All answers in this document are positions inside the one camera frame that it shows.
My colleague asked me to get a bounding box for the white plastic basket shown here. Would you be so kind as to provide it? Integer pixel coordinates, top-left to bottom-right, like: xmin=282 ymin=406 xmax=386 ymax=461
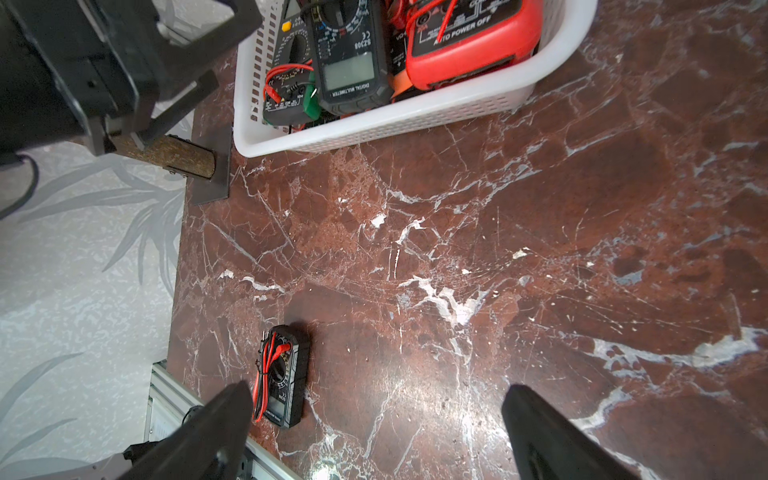
xmin=233 ymin=1 xmax=598 ymax=158

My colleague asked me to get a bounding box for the small black multimeter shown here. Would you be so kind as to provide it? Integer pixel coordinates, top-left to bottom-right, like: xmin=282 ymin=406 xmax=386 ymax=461
xmin=252 ymin=325 xmax=310 ymax=429

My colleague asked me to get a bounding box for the dark grey green multimeter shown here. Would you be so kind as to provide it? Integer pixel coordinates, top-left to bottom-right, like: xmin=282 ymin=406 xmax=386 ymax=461
xmin=300 ymin=0 xmax=393 ymax=117

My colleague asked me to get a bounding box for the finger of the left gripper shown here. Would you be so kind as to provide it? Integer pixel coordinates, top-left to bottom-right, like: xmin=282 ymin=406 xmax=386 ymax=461
xmin=131 ymin=70 xmax=219 ymax=150
xmin=143 ymin=1 xmax=263 ymax=84

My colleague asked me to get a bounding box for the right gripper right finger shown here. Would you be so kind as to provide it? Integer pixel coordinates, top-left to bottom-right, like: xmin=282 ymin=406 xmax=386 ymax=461
xmin=501 ymin=385 xmax=636 ymax=479

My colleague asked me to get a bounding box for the black metal tree base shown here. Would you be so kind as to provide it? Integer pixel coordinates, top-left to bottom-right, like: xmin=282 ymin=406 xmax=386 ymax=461
xmin=187 ymin=124 xmax=233 ymax=206

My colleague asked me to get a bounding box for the pink cherry blossom tree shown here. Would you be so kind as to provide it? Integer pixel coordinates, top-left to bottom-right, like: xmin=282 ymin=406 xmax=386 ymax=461
xmin=110 ymin=136 xmax=214 ymax=179

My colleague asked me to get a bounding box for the large red multimeter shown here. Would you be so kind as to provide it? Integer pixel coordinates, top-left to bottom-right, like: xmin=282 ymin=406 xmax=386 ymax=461
xmin=405 ymin=0 xmax=544 ymax=91

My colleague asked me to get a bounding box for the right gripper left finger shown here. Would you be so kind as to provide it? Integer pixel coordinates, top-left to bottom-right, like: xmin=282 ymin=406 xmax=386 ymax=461
xmin=121 ymin=381 xmax=253 ymax=479

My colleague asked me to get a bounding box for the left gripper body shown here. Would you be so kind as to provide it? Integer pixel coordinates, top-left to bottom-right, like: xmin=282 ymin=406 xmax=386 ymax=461
xmin=1 ymin=1 xmax=160 ymax=155

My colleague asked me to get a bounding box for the orange multimeter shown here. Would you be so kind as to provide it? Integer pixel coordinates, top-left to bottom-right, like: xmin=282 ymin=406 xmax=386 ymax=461
xmin=390 ymin=31 xmax=413 ymax=101

